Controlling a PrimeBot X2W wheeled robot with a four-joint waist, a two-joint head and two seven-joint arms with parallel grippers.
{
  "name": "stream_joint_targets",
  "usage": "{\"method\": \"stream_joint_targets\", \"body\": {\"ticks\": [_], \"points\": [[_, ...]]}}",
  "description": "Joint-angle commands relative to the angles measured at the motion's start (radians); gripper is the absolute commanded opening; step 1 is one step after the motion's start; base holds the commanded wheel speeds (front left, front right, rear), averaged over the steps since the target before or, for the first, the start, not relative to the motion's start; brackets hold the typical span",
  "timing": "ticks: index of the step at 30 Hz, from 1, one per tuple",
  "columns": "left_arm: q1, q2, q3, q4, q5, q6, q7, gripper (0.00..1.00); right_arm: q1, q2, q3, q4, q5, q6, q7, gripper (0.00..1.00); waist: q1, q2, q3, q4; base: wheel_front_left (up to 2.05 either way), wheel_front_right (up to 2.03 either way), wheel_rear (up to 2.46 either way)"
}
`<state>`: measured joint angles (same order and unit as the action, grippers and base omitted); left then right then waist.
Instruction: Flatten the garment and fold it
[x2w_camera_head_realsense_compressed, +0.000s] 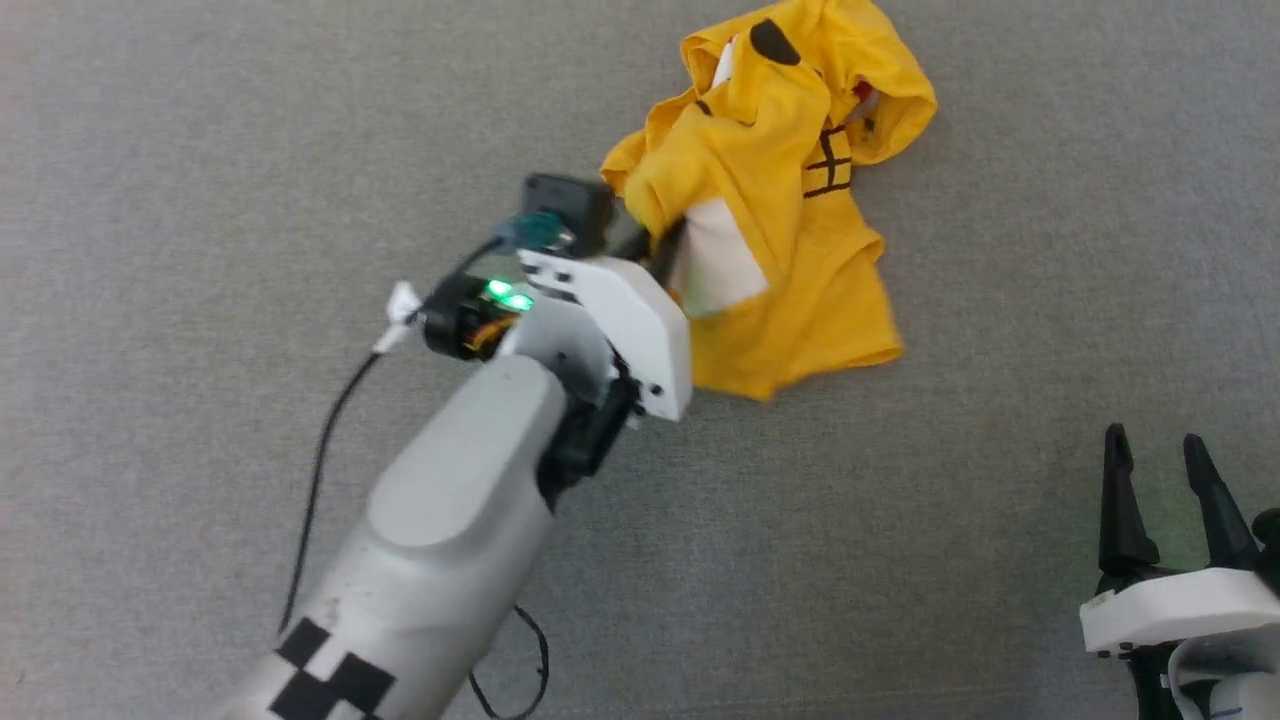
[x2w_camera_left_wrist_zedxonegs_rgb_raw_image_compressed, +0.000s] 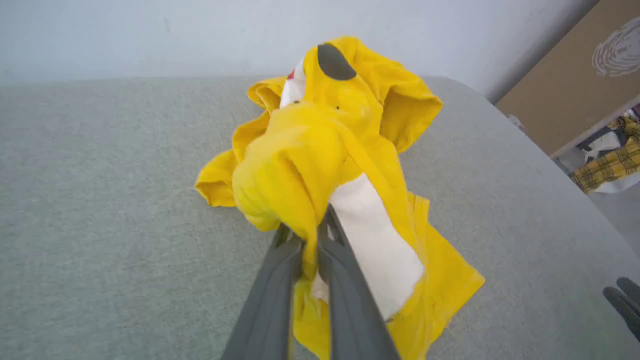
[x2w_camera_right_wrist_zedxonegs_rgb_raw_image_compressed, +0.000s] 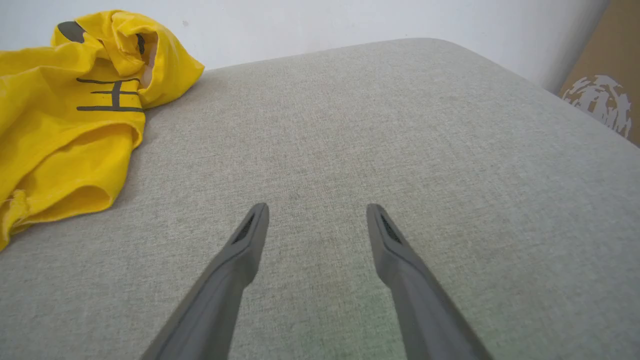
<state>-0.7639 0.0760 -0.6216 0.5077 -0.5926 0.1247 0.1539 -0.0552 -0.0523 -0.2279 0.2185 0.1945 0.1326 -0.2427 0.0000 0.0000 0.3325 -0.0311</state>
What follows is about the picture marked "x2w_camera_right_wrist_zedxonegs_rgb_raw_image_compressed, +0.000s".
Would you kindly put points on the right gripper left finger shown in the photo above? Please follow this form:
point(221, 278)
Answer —
point(220, 300)

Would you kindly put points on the yellow printed T-shirt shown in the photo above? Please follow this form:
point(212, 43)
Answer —
point(50, 125)

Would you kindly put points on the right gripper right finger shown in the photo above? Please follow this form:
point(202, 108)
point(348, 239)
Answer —
point(425, 310)

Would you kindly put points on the brown cardboard box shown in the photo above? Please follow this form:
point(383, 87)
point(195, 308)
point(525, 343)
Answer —
point(615, 50)

